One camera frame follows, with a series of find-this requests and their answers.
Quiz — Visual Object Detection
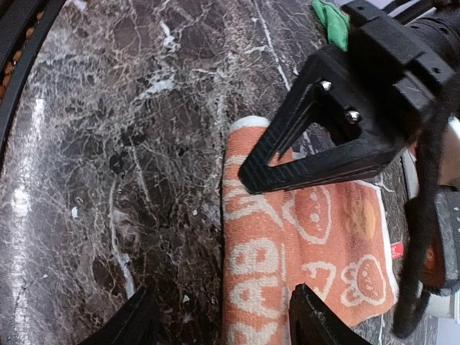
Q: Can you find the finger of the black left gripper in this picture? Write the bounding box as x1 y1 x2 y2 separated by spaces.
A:
239 46 404 194

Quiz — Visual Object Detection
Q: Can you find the green microfibre towel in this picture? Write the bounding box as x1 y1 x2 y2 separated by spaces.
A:
311 0 350 52

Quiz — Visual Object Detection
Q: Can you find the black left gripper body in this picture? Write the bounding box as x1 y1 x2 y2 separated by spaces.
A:
341 1 459 141

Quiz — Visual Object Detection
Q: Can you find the black front table rail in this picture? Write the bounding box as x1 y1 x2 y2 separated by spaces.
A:
1 0 65 154

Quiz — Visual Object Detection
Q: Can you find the orange bunny pattern towel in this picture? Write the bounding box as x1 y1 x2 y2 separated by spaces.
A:
222 116 398 344

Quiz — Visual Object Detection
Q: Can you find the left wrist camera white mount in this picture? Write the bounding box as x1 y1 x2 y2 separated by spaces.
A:
420 117 459 322

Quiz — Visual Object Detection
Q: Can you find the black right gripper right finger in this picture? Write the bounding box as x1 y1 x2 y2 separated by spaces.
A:
288 284 370 345

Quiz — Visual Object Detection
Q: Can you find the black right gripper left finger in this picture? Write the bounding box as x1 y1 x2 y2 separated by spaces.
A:
80 287 160 345

